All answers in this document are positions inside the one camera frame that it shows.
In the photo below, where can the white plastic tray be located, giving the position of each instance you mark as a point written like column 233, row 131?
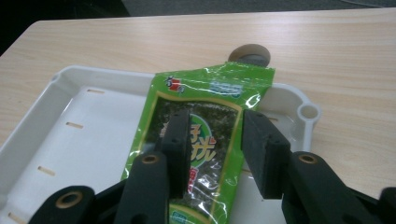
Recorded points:
column 87, row 140

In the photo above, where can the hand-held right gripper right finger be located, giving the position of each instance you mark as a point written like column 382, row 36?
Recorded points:
column 264, row 155

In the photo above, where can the green seaweed snack packet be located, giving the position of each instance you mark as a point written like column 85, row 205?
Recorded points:
column 211, row 90

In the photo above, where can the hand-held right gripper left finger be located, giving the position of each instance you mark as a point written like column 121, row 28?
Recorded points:
column 177, row 149

